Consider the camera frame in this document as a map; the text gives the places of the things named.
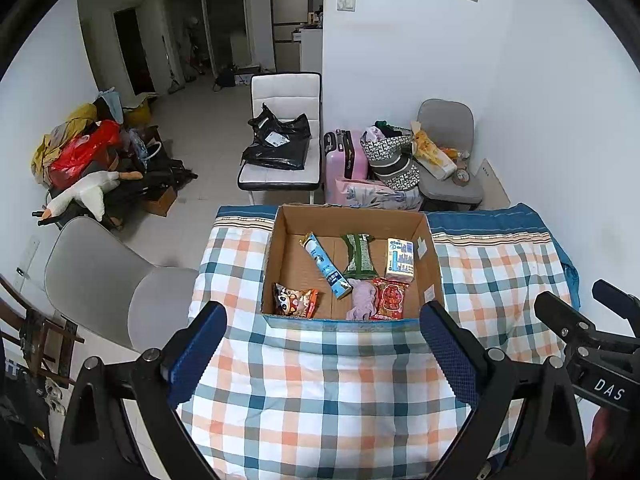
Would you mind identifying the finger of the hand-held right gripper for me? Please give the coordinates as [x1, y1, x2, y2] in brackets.
[591, 280, 640, 333]
[534, 291, 601, 358]

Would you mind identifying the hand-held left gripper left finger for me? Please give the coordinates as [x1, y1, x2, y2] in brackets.
[56, 301, 228, 480]

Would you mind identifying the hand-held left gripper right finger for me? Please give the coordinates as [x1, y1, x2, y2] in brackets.
[419, 301, 587, 480]

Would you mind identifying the red snack packet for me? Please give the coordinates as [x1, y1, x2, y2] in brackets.
[371, 280, 410, 322]

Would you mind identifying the purple soft sock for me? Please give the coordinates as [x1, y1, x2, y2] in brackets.
[345, 278, 381, 322]

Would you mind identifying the white tissue pack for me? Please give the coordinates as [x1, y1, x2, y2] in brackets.
[384, 237, 416, 281]

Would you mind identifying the orange panda snack packet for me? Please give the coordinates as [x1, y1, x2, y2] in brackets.
[272, 282, 319, 318]

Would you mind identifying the green snack packet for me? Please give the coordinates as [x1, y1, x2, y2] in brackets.
[341, 232, 377, 280]

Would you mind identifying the blue white tube packet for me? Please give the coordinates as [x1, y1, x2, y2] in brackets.
[299, 231, 352, 301]

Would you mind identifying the person's right forearm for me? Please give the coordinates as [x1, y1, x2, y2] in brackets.
[585, 402, 640, 480]

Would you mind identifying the plaid blanket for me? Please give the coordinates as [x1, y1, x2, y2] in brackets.
[175, 203, 581, 480]

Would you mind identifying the grey shell chair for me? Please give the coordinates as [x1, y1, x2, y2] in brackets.
[44, 216, 201, 353]

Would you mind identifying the white leaning board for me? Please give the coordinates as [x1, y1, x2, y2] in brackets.
[477, 158, 512, 211]

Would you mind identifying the small brown cardboard box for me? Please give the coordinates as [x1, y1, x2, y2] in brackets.
[142, 185, 178, 217]

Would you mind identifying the dark wooden chair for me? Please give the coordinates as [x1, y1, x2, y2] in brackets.
[0, 274, 86, 391]

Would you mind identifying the pink floral pillow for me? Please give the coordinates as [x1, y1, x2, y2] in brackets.
[334, 176, 423, 211]

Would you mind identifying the pile of black bags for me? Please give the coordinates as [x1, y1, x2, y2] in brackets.
[100, 125, 198, 221]

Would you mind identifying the white goose plush toy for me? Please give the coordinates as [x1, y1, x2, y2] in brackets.
[39, 170, 143, 226]

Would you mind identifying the white yellow tissue box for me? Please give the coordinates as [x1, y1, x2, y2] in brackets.
[411, 121, 458, 181]

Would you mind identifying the black white patterned tote bag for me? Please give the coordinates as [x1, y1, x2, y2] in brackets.
[360, 127, 421, 191]

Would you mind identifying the pink suitcase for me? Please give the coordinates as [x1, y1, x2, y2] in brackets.
[324, 130, 370, 204]

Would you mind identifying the black plastic bag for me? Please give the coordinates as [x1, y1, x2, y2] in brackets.
[241, 103, 312, 171]

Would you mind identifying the red plastic bag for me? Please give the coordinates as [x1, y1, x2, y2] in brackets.
[49, 120, 122, 188]

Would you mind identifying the grey padded chair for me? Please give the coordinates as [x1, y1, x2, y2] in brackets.
[415, 99, 485, 211]

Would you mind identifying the yellow cloth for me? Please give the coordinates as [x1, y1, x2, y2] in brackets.
[31, 104, 98, 176]

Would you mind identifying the white cushioned chair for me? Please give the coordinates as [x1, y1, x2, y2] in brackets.
[236, 72, 322, 206]

